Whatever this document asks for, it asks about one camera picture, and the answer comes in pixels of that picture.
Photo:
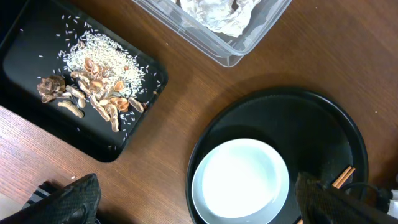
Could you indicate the wooden chopstick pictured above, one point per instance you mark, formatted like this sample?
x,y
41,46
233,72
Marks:
x,y
345,179
340,176

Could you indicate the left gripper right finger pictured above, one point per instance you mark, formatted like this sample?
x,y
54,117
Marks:
x,y
322,203

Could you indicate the white tissue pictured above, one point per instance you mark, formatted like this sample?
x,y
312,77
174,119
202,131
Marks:
x,y
228,17

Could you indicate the clear plastic bin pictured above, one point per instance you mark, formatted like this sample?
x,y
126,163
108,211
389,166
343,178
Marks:
x,y
222,48

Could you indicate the round black serving tray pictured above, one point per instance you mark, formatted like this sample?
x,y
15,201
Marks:
x,y
311,132

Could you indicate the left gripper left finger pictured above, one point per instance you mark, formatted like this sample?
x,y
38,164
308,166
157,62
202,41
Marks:
x,y
75,203

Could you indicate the black rectangular tray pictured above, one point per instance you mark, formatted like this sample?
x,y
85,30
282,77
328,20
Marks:
x,y
35,38

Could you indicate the grey round plate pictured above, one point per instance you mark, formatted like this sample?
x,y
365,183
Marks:
x,y
240,181

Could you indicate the food scraps and rice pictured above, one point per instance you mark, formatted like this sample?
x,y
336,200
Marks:
x,y
108,79

